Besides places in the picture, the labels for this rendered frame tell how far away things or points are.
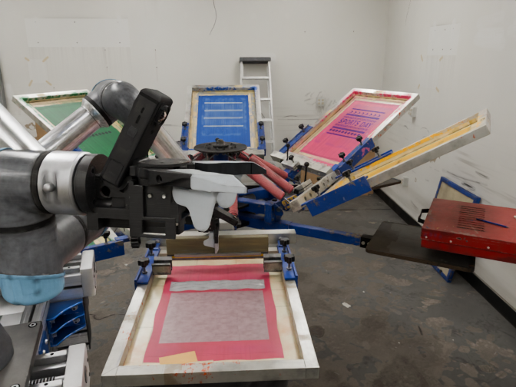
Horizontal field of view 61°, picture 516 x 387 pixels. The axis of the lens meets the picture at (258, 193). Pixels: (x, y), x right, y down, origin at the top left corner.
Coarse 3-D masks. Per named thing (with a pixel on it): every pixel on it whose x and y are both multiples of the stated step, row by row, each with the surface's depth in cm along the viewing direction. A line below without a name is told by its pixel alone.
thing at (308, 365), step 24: (144, 288) 160; (288, 288) 160; (120, 336) 133; (120, 360) 123; (264, 360) 123; (288, 360) 123; (312, 360) 123; (120, 384) 118; (144, 384) 118; (168, 384) 119
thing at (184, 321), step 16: (176, 272) 180; (192, 272) 180; (208, 272) 180; (160, 304) 156; (176, 304) 156; (192, 304) 156; (208, 304) 156; (160, 320) 147; (176, 320) 147; (192, 320) 147; (208, 320) 147; (160, 336) 139; (176, 336) 139; (192, 336) 139; (208, 336) 139; (160, 352) 131; (176, 352) 131; (208, 352) 131
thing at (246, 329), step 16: (224, 272) 180; (240, 272) 180; (256, 272) 180; (224, 304) 156; (240, 304) 156; (256, 304) 156; (272, 304) 156; (224, 320) 147; (240, 320) 147; (256, 320) 147; (272, 320) 147; (224, 336) 139; (240, 336) 139; (256, 336) 139; (272, 336) 139; (224, 352) 131; (240, 352) 131; (256, 352) 131; (272, 352) 131
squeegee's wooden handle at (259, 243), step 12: (168, 240) 175; (180, 240) 175; (192, 240) 175; (228, 240) 176; (240, 240) 176; (252, 240) 177; (264, 240) 177; (168, 252) 176; (180, 252) 176; (192, 252) 177; (204, 252) 177; (228, 252) 178; (264, 252) 179
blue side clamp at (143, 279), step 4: (148, 248) 188; (148, 252) 185; (156, 252) 187; (148, 256) 183; (152, 256) 183; (152, 260) 179; (140, 268) 171; (148, 268) 173; (140, 272) 168; (148, 272) 170; (136, 276) 164; (140, 276) 166; (144, 276) 166; (148, 276) 166; (136, 280) 162; (140, 280) 164; (144, 280) 164; (148, 280) 164; (136, 284) 163; (136, 288) 163
